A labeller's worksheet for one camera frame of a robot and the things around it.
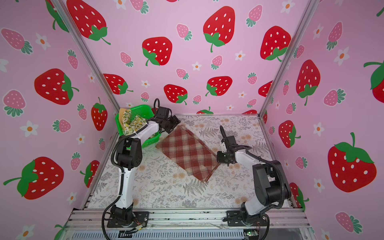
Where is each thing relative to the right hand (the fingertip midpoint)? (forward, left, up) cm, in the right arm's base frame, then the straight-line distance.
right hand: (218, 158), depth 93 cm
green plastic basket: (+32, +59, +7) cm, 68 cm away
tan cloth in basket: (+24, +74, +9) cm, 78 cm away
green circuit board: (-37, -18, -4) cm, 42 cm away
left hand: (+21, +29, +7) cm, 36 cm away
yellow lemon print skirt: (+12, +61, +9) cm, 63 cm away
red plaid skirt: (+5, +22, -1) cm, 23 cm away
